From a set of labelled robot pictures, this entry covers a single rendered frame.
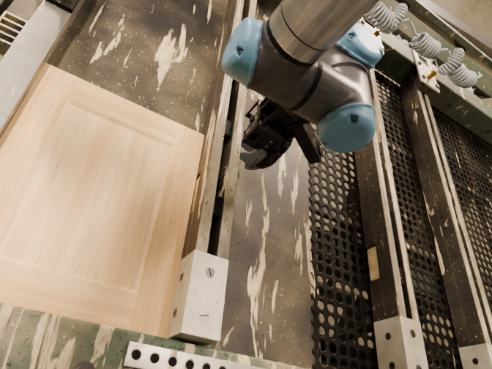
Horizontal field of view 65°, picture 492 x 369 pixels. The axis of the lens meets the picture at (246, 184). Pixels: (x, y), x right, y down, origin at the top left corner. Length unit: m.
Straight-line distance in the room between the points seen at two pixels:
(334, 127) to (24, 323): 0.44
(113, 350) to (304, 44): 0.43
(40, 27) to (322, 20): 0.54
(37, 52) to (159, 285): 0.44
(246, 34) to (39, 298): 0.42
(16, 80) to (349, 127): 0.51
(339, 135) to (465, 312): 0.72
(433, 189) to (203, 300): 0.89
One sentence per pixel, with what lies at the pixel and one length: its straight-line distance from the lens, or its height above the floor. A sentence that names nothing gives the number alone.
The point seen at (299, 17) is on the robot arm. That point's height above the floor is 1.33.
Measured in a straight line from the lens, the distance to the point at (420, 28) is 2.17.
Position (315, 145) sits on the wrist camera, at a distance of 0.74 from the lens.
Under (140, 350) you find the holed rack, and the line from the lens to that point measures 0.56.
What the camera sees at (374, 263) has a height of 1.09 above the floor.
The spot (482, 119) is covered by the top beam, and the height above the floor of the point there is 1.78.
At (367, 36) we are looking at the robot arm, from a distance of 0.62.
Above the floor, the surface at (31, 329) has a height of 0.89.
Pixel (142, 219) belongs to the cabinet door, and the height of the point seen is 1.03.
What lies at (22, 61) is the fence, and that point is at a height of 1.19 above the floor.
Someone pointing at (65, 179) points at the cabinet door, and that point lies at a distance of 0.66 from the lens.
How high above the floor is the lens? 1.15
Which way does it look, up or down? level
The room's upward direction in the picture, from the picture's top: 23 degrees clockwise
